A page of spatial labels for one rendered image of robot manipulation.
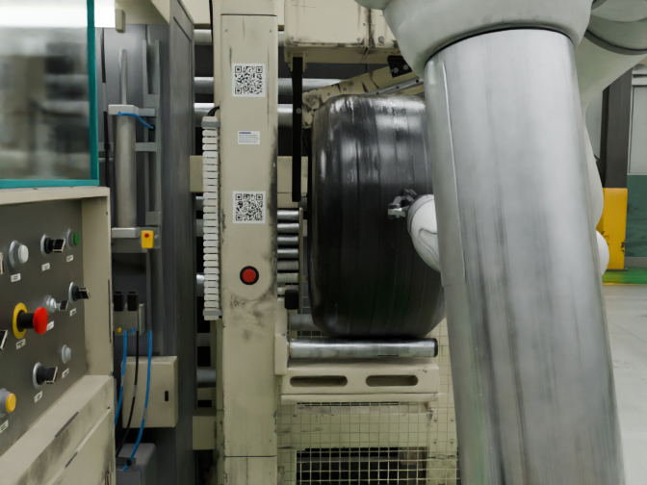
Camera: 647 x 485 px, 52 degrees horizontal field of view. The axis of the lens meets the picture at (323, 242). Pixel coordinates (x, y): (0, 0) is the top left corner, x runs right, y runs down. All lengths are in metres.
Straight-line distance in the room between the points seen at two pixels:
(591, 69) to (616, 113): 9.97
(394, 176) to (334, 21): 0.62
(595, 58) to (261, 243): 1.06
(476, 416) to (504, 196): 0.13
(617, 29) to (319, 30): 1.32
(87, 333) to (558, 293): 1.10
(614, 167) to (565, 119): 10.15
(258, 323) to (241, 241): 0.20
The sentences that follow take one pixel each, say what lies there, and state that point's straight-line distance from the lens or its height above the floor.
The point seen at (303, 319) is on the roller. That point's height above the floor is 0.91.
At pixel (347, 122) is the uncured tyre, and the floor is 1.41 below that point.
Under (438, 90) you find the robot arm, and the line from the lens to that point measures 0.46.
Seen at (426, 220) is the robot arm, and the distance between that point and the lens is 0.98.
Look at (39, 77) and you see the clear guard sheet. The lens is 1.12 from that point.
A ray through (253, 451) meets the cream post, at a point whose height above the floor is 0.63.
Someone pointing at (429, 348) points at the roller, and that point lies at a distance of 1.57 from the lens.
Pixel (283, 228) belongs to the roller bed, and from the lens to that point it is 1.96.
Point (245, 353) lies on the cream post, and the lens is 1.62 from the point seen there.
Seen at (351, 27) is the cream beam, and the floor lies 1.69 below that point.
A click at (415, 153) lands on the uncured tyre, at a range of 1.41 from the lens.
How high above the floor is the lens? 1.28
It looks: 5 degrees down
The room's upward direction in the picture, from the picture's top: straight up
